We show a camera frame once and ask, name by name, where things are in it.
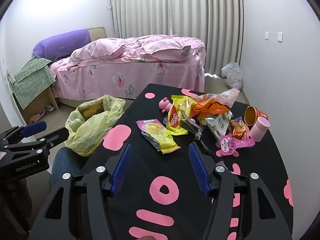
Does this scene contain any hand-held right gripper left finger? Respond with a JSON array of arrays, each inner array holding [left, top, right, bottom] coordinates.
[[27, 143, 132, 240]]

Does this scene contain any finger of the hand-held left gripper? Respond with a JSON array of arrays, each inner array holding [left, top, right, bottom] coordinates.
[[0, 121, 47, 147], [5, 127, 70, 159]]

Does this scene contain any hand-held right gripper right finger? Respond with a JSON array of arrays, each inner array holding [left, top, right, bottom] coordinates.
[[188, 142, 293, 240]]

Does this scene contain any yellow plastic bin liner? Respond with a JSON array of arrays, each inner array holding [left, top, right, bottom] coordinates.
[[65, 94, 126, 157]]

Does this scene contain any pink pig-print packet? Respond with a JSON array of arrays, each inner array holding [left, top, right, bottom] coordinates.
[[215, 135, 256, 158]]

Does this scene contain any black and silver wrapper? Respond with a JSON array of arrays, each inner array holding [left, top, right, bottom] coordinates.
[[164, 110, 215, 155]]

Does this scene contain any green and white packet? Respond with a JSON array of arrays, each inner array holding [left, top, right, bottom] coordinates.
[[205, 112, 233, 137]]

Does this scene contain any purple and yellow snack packet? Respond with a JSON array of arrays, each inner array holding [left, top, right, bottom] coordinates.
[[136, 119, 181, 154]]

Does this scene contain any red and gold wrapper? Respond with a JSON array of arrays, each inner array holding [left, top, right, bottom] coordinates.
[[229, 117, 250, 140]]

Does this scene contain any orange snack bag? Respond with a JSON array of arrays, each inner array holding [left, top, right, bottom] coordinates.
[[194, 94, 232, 123], [200, 88, 241, 110]]

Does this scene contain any yellow snack wrapper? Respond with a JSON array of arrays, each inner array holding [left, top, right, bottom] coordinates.
[[166, 95, 198, 136]]

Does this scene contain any red gold can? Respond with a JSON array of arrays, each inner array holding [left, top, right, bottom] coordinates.
[[244, 106, 268, 126]]

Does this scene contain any person's jeans leg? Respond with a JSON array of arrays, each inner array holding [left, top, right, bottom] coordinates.
[[51, 147, 87, 180]]

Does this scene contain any cardboard nightstand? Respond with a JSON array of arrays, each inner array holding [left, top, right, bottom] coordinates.
[[22, 85, 60, 125]]

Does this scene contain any black pink-patterned tablecloth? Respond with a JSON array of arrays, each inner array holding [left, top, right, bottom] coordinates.
[[50, 84, 294, 240]]

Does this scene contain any green checked cloth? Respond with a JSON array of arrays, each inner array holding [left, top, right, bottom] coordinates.
[[7, 58, 57, 110]]

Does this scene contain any pink cylinder cup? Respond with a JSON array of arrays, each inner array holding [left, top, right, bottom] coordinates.
[[250, 117, 271, 143]]

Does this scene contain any pink caterpillar toy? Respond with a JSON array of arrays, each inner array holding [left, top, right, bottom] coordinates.
[[159, 97, 173, 114]]

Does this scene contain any purple pillow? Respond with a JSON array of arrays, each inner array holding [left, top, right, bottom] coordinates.
[[33, 29, 91, 62]]

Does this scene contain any pink floral bedding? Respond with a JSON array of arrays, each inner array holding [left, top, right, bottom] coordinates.
[[49, 35, 207, 100]]

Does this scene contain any white plastic bag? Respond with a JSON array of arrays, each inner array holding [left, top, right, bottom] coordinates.
[[220, 62, 242, 90]]

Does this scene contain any beige pleated curtain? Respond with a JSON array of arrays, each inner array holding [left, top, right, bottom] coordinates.
[[111, 0, 244, 74]]

